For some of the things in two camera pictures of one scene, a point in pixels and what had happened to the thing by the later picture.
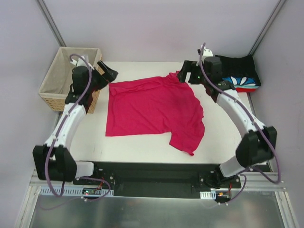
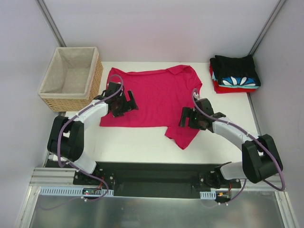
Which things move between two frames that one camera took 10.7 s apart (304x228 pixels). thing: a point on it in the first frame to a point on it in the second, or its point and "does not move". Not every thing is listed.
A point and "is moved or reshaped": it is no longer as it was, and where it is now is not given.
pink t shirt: x=164 y=105 is moved or reshaped
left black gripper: x=101 y=76 to x=127 y=106
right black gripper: x=188 y=70 to x=188 y=119
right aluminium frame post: x=280 y=4 does not move
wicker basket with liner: x=56 y=81 does not move
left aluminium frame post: x=51 y=23 does not move
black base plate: x=154 y=179 does not move
